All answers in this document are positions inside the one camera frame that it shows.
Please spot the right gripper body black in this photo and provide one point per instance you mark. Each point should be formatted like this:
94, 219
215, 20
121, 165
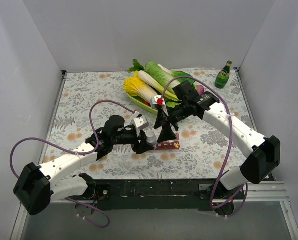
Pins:
164, 118

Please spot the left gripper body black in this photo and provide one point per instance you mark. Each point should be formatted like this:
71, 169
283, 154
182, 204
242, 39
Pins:
140, 141

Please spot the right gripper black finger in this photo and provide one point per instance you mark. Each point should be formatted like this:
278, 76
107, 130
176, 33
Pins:
166, 134
160, 121

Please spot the red weekly pill organizer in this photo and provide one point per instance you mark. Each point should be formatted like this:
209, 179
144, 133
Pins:
168, 145

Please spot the white pill bottle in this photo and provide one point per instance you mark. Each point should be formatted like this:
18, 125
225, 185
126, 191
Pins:
151, 138

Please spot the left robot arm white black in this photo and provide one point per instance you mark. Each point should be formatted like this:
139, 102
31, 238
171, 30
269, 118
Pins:
38, 185

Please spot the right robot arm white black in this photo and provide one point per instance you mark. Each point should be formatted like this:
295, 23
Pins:
262, 153

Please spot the green plastic tray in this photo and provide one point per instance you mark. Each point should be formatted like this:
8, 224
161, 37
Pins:
146, 105

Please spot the white celery stalk bunch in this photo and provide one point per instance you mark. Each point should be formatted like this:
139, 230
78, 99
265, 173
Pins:
138, 71

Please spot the purple red onion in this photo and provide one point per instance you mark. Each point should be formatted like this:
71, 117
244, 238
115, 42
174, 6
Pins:
199, 89

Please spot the green bok choy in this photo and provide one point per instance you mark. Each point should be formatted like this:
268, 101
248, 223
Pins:
183, 75

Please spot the floral tablecloth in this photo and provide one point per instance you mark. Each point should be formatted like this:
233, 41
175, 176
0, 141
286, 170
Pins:
88, 99

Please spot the yellow napa cabbage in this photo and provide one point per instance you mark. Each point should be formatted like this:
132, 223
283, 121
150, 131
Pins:
135, 87

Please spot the green napa cabbage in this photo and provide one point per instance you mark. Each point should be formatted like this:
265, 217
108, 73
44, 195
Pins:
162, 77

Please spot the green glass bottle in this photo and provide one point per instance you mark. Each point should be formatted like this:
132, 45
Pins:
223, 76

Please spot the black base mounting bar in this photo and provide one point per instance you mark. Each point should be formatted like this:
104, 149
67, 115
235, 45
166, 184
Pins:
150, 194

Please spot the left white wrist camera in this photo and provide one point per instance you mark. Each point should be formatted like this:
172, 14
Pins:
139, 122

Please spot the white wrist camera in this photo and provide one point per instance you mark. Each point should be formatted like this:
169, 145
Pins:
157, 102
139, 122

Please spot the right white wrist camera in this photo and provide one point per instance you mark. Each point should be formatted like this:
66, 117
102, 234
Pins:
157, 102

